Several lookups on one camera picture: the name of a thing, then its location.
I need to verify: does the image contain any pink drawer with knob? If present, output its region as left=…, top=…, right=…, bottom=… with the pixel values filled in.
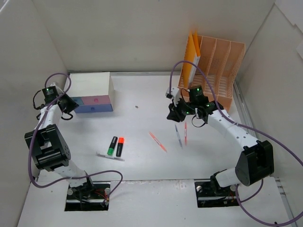
left=81, top=95, right=111, bottom=105

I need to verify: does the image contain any orange folder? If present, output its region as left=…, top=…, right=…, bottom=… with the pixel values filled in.
left=181, top=31, right=201, bottom=88

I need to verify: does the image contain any orange cap black highlighter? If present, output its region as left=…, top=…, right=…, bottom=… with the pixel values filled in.
left=116, top=137, right=125, bottom=157

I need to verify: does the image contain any green cap black highlighter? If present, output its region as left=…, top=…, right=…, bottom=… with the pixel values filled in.
left=107, top=136, right=118, bottom=156

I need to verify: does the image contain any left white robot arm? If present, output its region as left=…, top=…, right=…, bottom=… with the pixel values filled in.
left=25, top=84, right=95, bottom=199

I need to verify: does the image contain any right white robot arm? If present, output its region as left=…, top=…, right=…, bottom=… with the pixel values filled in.
left=165, top=86, right=274, bottom=195

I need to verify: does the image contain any red clear pen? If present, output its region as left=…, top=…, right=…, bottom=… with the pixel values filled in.
left=184, top=122, right=187, bottom=146

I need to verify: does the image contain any blue clear pen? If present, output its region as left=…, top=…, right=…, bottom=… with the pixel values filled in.
left=175, top=124, right=183, bottom=149

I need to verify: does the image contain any white drawer box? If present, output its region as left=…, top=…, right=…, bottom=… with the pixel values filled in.
left=67, top=72, right=114, bottom=97

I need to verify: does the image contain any pink pen left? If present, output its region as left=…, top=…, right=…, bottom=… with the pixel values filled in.
left=149, top=132, right=167, bottom=152

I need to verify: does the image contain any dark blue lower drawer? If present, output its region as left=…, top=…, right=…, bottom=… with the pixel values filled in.
left=74, top=104, right=113, bottom=114

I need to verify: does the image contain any peach file organizer rack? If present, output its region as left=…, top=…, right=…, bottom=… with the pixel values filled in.
left=178, top=35, right=246, bottom=111

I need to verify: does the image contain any clear dark pen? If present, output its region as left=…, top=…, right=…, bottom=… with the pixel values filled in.
left=96, top=153, right=125, bottom=162

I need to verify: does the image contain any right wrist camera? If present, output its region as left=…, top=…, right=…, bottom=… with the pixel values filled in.
left=165, top=87, right=181, bottom=107

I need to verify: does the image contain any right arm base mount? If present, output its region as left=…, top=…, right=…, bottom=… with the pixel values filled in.
left=194, top=180, right=239, bottom=208

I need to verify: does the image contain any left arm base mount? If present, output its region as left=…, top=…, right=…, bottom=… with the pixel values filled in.
left=64, top=182, right=111, bottom=211

